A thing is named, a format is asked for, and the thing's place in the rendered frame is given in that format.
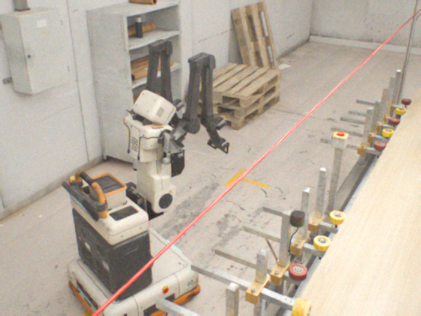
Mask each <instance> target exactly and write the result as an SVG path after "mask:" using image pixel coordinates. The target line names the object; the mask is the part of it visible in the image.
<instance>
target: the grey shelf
mask: <svg viewBox="0 0 421 316"><path fill-rule="evenodd" d="M177 6H178V8H177ZM86 12H87V19H88V25H89V43H90V49H91V56H92V67H93V74H94V81H95V92H96V99H97V105H98V117H99V123H100V130H101V142H102V148H103V155H104V161H106V162H107V161H108V160H109V158H107V157H106V155H107V156H112V157H116V158H118V159H121V160H125V161H128V162H131V163H133V170H134V171H137V167H138V160H137V159H135V158H134V157H133V156H131V155H128V144H129V141H128V139H127V137H125V135H124V132H125V127H124V119H125V111H126V110H128V109H129V111H131V110H132V107H133V96H136V95H137V94H140V93H142V92H143V91H144V90H146V86H147V77H143V78H141V79H139V80H136V81H132V79H131V70H130V62H131V61H134V60H136V59H140V58H142V57H145V56H148V55H149V47H147V45H148V44H150V43H152V42H154V41H158V40H160V39H164V40H166V41H170V42H171V44H172V51H173V53H172V54H171V56H170V59H171V60H172V61H173V66H171V94H172V99H173V101H174V100H175V99H180V100H181V101H183V44H182V19H181V1H173V0H157V4H156V5H144V4H136V3H129V2H124V3H120V4H117V5H110V6H107V7H99V8H93V9H89V10H86ZM148 12H149V13H148ZM89 16H90V17H89ZM136 17H141V19H142V23H144V22H147V23H150V22H154V23H155V24H156V28H155V29H154V30H151V31H149V32H145V33H143V36H144V37H143V38H136V35H134V36H132V37H128V34H127V26H133V25H135V18H136ZM178 21H179V29H178ZM90 22H91V24H90ZM91 28H92V30H91ZM122 34H123V36H122ZM179 44H180V52H179ZM93 47H94V49H93ZM94 54H95V55H94ZM126 66H127V67H126ZM125 67H126V69H125ZM96 72H97V74H96ZM127 73H128V74H127ZM127 75H128V76H127ZM156 89H157V93H160V92H162V84H161V71H158V75H157V82H156ZM180 90H181V97H180ZM98 92H99V93H98ZM99 98H100V100H99ZM100 104H101V106H100ZM102 124H103V125H102ZM103 130H104V131H103ZM132 160H133V162H132Z"/></svg>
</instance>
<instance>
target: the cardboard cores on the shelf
mask: <svg viewBox="0 0 421 316"><path fill-rule="evenodd" d="M142 26H143V33H145V32H149V31H151V30H154V29H155V28H156V24H155V23H154V22H150V23H147V22H144V23H142ZM127 34H128V37H132V36H134V35H136V29H135V25H133V26H127ZM148 60H149V55H148V56H145V57H142V58H140V59H136V60H134V61H131V62H130V70H131V79H132V81H136V80H139V79H141V78H143V77H146V76H147V66H148ZM158 71H161V63H160V57H159V68H158ZM140 94H141V93H140ZM140 94H137V95H136V96H133V105H134V104H135V102H136V100H138V98H139V96H140Z"/></svg>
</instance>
